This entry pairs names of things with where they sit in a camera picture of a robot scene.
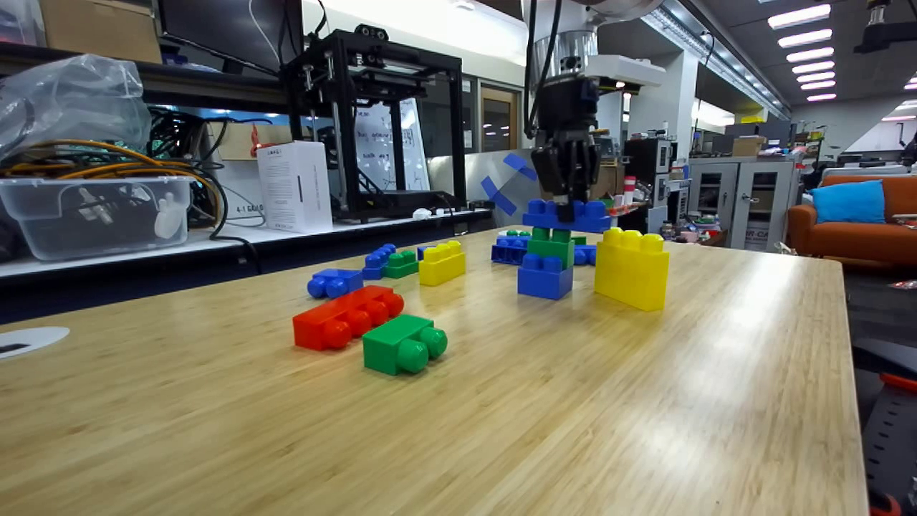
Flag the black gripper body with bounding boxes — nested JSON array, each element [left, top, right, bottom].
[[533, 75, 604, 143]]

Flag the green toy block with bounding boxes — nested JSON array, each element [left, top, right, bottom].
[[383, 247, 423, 282], [525, 227, 578, 273], [362, 312, 449, 379]]

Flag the large yellow toy block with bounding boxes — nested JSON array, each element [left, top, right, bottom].
[[592, 223, 674, 315]]

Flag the small yellow toy block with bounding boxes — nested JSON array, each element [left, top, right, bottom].
[[416, 239, 469, 290]]

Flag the small blue toy block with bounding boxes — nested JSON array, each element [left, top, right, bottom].
[[306, 268, 366, 302]]

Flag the red toy block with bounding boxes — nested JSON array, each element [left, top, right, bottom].
[[288, 283, 407, 352]]

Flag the white workbench top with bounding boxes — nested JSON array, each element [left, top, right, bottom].
[[0, 212, 480, 282]]

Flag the brown cardboard box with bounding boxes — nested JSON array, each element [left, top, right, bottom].
[[595, 164, 625, 210], [38, 0, 167, 65]]

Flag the blue tape cross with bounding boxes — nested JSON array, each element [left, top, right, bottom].
[[478, 151, 539, 217]]

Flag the white cabinet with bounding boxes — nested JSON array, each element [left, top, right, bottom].
[[684, 154, 801, 252]]

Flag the white cardboard box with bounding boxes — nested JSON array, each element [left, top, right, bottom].
[[255, 140, 334, 236]]

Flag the blue cushion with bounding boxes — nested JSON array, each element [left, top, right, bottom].
[[809, 177, 890, 227]]

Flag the orange sofa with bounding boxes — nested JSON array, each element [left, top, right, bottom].
[[784, 169, 917, 270]]

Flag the black monitor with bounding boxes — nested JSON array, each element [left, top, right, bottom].
[[155, 0, 306, 78]]

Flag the clear plastic bin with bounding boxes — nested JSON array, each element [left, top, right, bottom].
[[0, 176, 194, 265]]

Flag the clear plastic bag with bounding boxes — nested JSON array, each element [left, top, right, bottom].
[[0, 53, 155, 164]]

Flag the white round table grommet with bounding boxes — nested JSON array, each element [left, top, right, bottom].
[[0, 325, 71, 362]]

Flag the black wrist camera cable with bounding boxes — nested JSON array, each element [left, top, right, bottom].
[[519, 0, 568, 137]]

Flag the black 3D printer frame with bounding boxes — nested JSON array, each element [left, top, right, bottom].
[[284, 24, 469, 223]]

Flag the yellow coiled cables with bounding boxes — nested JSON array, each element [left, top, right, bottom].
[[0, 137, 231, 240]]

